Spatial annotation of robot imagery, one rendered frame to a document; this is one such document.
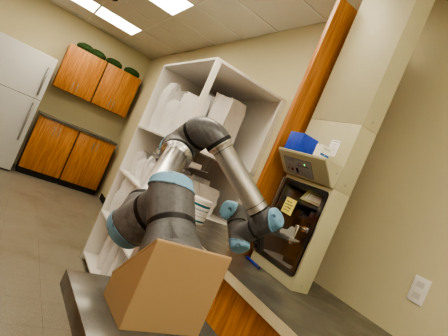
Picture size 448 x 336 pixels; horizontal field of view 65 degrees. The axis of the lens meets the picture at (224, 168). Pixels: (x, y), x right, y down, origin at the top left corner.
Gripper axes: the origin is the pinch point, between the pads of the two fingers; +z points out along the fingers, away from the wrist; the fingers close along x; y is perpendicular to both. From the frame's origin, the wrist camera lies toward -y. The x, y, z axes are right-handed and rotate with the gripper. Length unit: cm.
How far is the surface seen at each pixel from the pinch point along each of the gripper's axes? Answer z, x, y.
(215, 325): -18.4, -1.6, -42.3
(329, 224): 14.5, -5.4, 11.8
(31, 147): -74, 496, -71
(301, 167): 2.0, 11.7, 30.6
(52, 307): -46, 126, -114
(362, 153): 16.0, -5.3, 46.0
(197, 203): -8, 68, -9
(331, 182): 5.6, -5.4, 28.6
